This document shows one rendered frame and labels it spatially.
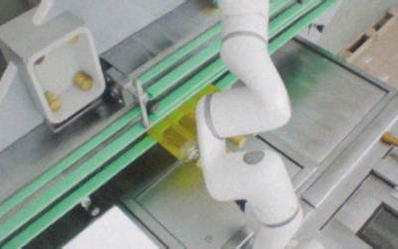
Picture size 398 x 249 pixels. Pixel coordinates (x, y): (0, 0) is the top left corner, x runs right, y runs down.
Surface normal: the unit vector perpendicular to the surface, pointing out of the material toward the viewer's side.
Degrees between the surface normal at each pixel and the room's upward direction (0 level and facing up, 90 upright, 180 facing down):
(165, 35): 90
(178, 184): 90
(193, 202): 90
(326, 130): 90
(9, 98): 0
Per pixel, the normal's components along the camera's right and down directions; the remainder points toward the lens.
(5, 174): -0.06, -0.64
